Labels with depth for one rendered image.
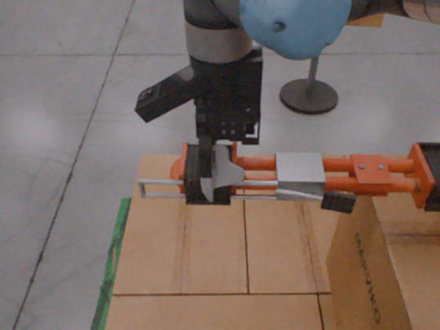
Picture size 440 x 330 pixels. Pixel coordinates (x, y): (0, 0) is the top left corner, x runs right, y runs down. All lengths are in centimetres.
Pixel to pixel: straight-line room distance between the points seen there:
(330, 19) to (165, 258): 107
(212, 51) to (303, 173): 24
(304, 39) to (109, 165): 216
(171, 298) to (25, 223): 122
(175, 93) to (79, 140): 217
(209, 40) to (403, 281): 47
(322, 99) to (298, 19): 255
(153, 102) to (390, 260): 45
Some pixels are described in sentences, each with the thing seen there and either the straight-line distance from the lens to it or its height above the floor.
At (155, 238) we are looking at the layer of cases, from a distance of 136.
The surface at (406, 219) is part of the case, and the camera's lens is 79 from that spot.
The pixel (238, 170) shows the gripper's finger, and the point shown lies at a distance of 55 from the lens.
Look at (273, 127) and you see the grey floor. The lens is 261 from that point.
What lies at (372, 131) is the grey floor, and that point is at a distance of 272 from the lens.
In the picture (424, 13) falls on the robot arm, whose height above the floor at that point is 149.
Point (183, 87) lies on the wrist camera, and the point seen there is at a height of 136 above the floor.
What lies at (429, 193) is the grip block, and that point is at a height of 120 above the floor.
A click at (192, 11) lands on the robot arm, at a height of 146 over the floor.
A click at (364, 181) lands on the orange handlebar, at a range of 62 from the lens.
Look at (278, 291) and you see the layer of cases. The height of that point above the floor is 54.
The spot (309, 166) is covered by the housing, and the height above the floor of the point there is 122.
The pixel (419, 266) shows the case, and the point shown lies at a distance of 73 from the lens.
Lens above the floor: 164
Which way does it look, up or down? 45 degrees down
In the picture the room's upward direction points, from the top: straight up
